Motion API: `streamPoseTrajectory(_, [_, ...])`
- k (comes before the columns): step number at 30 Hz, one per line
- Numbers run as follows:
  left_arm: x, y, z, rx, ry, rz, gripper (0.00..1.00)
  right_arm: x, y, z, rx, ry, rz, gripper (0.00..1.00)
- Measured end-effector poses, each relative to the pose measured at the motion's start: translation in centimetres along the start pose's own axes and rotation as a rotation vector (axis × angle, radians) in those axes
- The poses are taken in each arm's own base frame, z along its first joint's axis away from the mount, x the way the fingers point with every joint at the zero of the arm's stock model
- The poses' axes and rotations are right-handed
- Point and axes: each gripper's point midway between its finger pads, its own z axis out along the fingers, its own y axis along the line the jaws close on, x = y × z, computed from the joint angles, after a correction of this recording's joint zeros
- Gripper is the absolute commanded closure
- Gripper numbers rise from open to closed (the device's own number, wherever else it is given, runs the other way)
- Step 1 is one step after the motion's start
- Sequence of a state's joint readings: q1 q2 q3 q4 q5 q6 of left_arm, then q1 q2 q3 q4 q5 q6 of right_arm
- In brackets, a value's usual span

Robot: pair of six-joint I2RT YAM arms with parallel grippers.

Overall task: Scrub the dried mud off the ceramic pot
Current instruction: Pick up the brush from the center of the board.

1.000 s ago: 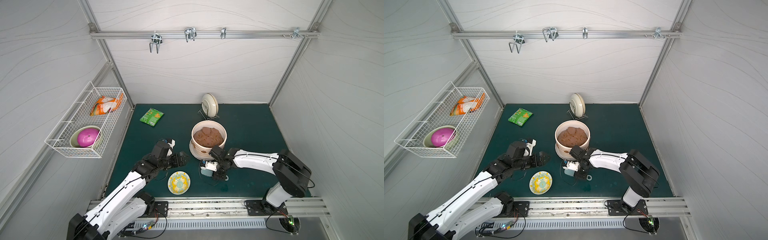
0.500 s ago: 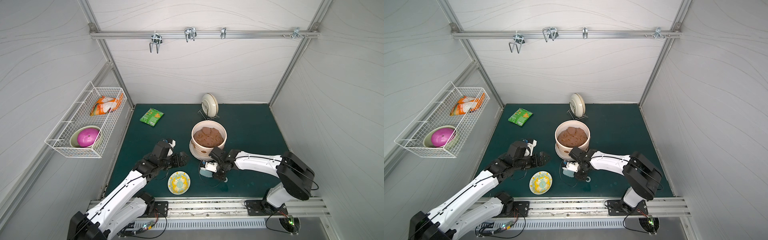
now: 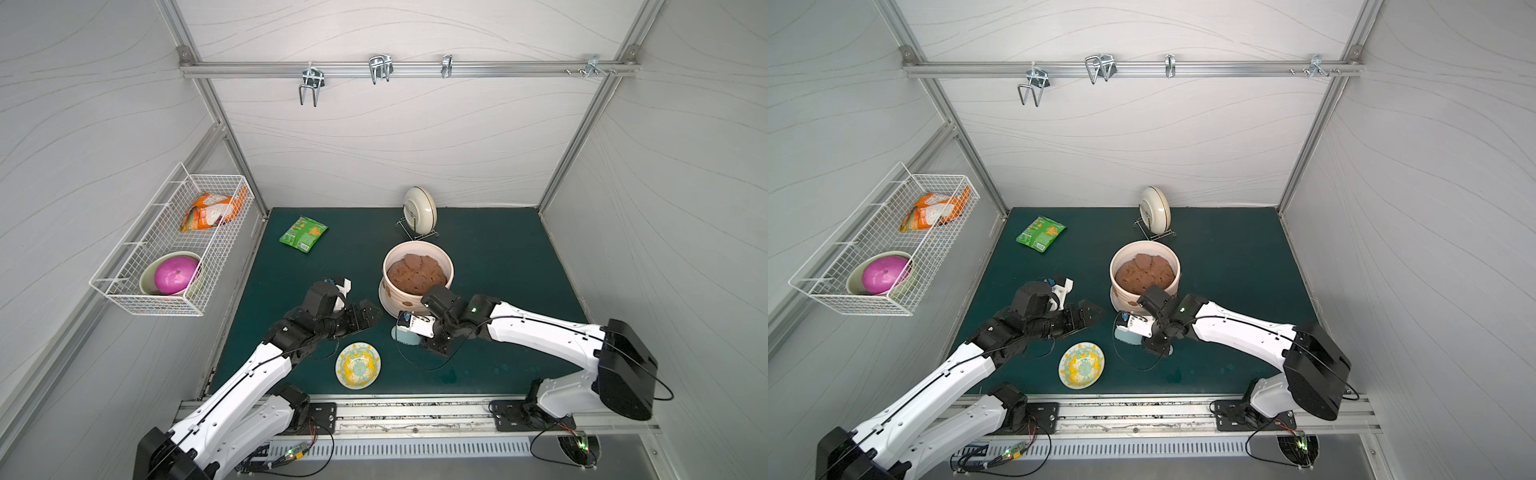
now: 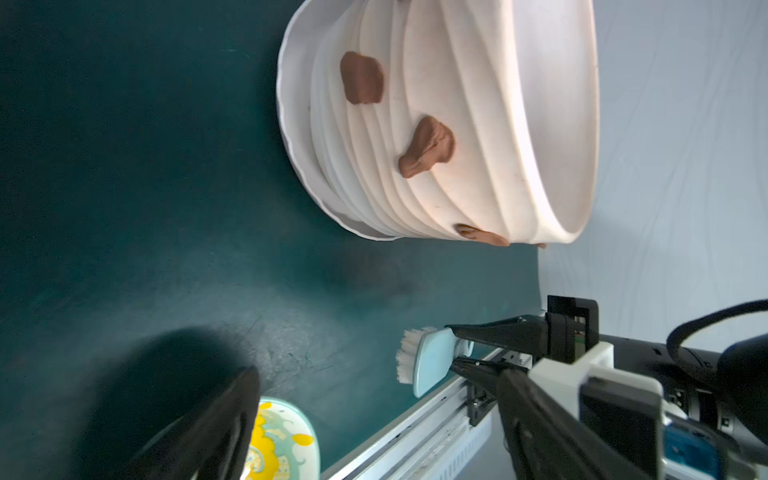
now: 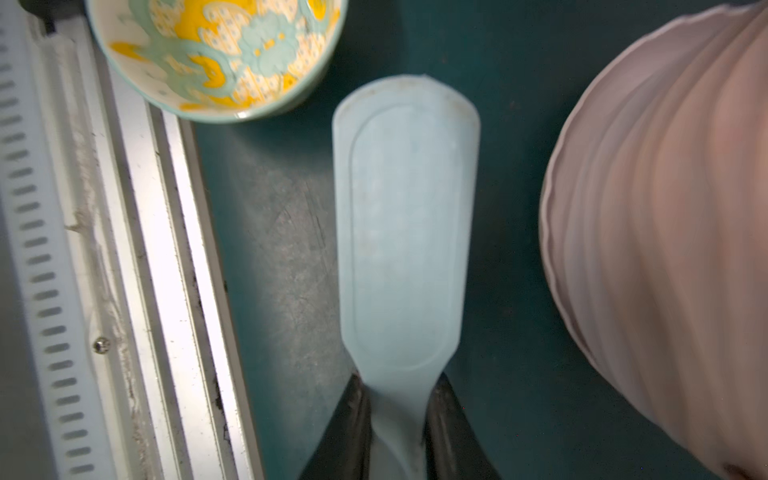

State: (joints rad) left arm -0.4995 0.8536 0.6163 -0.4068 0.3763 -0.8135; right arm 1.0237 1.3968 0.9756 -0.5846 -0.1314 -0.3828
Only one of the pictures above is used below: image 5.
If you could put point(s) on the aluminium front rail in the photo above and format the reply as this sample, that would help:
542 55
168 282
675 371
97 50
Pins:
112 296

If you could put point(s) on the light teal scrub brush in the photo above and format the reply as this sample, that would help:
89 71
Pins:
405 151

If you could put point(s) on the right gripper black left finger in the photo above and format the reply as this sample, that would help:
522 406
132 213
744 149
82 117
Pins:
343 452

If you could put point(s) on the yellow teal patterned bowl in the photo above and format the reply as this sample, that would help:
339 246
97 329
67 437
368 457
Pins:
220 61

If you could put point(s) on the white ceramic pot with mud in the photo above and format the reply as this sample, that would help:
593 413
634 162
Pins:
653 232

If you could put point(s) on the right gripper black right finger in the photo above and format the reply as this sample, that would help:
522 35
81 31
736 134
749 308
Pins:
453 451

